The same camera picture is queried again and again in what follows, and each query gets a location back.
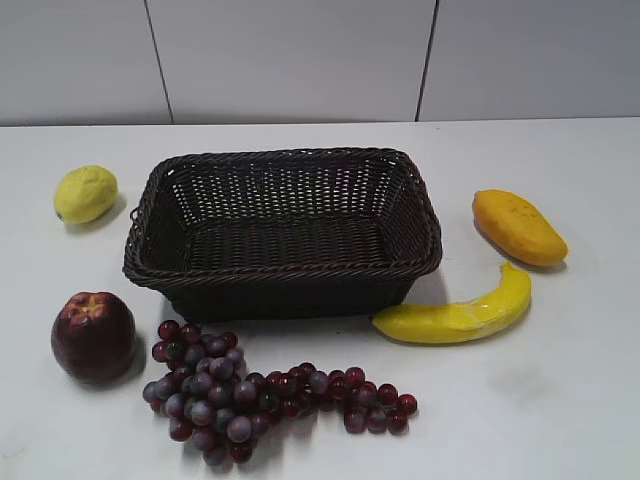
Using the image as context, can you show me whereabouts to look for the yellow orange mango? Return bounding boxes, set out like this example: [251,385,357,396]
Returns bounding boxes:
[472,189,569,267]

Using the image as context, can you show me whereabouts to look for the dark brown wicker basket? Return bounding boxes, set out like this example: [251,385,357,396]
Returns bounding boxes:
[123,147,443,324]

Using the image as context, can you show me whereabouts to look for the yellow banana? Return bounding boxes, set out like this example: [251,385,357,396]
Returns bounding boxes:
[372,262,532,345]

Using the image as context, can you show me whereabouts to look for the purple red grape bunch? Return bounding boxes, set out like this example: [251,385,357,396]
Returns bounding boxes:
[142,320,418,466]

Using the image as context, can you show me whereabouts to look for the yellow green lemon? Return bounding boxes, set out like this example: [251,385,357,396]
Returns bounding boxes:
[54,165,119,225]

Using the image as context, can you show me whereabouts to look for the dark red apple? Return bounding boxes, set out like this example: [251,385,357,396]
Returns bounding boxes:
[51,292,136,385]

